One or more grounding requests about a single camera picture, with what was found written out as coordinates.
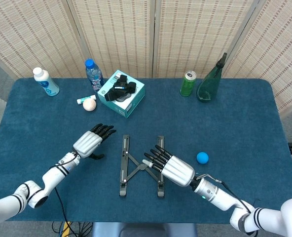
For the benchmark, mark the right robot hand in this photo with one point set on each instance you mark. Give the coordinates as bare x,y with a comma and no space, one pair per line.
178,171

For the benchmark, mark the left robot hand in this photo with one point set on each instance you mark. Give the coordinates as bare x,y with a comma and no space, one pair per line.
86,144

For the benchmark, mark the black metal laptop stand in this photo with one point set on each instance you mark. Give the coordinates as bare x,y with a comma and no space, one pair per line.
125,160

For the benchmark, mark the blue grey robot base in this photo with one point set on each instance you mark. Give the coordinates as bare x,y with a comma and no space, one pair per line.
141,230

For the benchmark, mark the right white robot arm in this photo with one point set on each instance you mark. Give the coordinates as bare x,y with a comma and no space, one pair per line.
222,197

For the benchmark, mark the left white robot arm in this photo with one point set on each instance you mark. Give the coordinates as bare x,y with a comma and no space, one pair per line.
54,175

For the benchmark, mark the blue ball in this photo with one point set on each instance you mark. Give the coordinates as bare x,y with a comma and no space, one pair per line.
202,157

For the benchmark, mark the cream ball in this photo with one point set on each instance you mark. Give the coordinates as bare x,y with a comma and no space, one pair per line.
89,105

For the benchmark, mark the white lip balm tube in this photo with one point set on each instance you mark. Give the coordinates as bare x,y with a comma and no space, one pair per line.
83,100

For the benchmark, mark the teal cardboard box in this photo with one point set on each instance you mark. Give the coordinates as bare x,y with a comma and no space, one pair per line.
126,108

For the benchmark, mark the blue table mat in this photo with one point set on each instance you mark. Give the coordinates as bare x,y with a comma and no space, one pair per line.
234,135

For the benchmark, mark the clear bottle blue cap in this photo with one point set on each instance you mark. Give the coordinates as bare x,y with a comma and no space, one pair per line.
94,76

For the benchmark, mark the white bottle blue label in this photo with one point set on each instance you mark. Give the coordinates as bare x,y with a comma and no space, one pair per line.
47,84

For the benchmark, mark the green drink can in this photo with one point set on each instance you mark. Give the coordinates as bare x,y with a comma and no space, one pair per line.
188,85

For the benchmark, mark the green glass spray bottle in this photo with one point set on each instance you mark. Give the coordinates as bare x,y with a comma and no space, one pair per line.
208,84

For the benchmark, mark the bamboo folding screen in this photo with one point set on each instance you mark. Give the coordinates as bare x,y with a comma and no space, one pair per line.
121,37

